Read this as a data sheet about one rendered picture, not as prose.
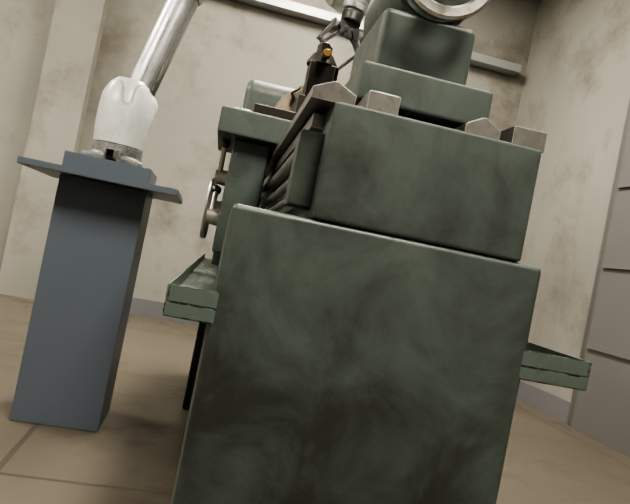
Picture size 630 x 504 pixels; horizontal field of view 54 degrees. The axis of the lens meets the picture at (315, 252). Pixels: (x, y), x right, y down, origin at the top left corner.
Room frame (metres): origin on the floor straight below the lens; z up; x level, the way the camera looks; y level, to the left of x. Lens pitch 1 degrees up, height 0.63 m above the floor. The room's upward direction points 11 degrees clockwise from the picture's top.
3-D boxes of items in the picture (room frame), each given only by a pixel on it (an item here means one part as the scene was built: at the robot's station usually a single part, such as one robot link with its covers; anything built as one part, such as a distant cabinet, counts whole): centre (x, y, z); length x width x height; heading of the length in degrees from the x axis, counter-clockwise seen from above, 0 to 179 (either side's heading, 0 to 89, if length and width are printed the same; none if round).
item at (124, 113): (1.96, 0.68, 0.97); 0.18 x 0.16 x 0.22; 17
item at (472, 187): (1.88, 0.04, 0.77); 2.10 x 0.34 x 0.18; 9
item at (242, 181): (1.54, 0.23, 0.73); 0.27 x 0.12 x 0.27; 9
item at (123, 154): (1.93, 0.67, 0.83); 0.22 x 0.18 x 0.06; 10
